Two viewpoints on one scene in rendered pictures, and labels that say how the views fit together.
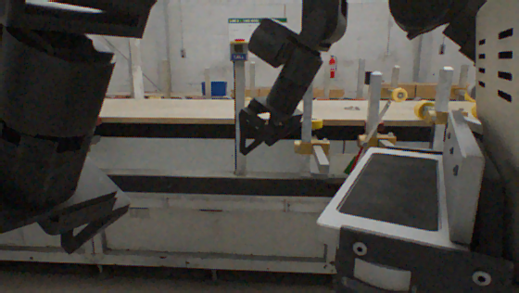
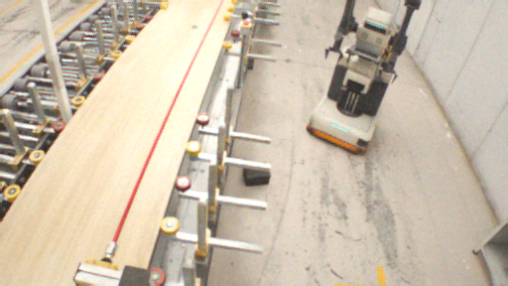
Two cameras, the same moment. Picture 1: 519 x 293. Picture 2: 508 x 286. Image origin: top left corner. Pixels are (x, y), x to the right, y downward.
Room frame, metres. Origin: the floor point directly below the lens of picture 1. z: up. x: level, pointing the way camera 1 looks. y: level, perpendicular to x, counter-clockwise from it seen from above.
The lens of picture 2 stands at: (1.33, 2.31, 2.15)
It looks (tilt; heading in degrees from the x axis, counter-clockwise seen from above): 42 degrees down; 265
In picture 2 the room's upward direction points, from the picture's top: 9 degrees clockwise
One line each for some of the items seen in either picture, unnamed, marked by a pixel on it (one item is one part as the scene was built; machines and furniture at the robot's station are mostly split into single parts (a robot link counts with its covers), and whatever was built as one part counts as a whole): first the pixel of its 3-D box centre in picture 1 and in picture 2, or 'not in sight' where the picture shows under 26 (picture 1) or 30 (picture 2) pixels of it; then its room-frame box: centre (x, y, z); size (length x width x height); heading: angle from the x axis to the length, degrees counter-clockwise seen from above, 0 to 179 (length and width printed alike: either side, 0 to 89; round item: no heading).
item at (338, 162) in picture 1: (361, 166); not in sight; (1.25, -0.41, 0.75); 0.26 x 0.01 x 0.10; 86
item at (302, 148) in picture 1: (311, 147); not in sight; (1.28, -0.22, 0.82); 0.14 x 0.06 x 0.05; 86
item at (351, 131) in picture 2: not in sight; (345, 118); (0.17, -0.43, 0.16); 0.67 x 0.64 x 0.25; 63
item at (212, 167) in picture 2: not in sight; (211, 196); (1.38, 1.30, 0.88); 0.04 x 0.04 x 0.48; 86
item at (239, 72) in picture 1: (240, 120); (241, 61); (1.30, 0.07, 0.93); 0.05 x 0.05 x 0.45; 86
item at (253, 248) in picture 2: not in sight; (214, 242); (1.35, 1.52, 0.81); 0.43 x 0.03 x 0.04; 176
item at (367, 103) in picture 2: not in sight; (360, 79); (0.12, -0.51, 0.59); 0.55 x 0.34 x 0.83; 153
